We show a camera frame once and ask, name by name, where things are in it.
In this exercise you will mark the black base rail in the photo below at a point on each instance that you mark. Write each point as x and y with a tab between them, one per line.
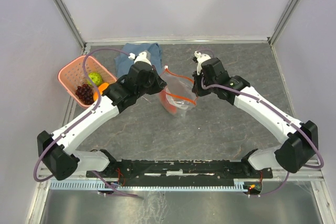
182	173

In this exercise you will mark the pink plastic perforated basket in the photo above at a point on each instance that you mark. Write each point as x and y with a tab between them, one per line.
71	75

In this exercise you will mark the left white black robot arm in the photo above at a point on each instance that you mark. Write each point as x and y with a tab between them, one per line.
58	150

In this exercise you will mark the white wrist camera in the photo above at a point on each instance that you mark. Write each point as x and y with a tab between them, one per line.
143	57
200	58

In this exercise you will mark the orange mango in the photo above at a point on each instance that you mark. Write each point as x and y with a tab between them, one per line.
101	88

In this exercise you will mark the clear zip bag red zipper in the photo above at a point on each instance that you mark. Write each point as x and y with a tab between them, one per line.
180	89

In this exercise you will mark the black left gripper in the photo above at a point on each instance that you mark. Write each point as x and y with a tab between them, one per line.
160	84

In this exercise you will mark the red watermelon slice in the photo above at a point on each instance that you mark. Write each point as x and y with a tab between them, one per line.
164	100

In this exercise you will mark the dark red grape bunch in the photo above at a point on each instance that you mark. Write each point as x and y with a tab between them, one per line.
85	94

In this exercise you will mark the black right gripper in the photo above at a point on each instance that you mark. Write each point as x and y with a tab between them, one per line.
196	88

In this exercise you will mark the green custard apple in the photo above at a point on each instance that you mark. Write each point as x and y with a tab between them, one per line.
96	78

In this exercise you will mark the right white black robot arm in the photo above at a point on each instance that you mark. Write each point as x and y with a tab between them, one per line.
298	141

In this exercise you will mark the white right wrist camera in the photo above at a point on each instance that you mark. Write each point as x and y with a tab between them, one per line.
200	58

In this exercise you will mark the blue folded cloth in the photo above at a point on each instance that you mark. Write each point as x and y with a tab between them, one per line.
123	63

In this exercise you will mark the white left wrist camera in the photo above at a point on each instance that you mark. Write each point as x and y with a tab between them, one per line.
143	57

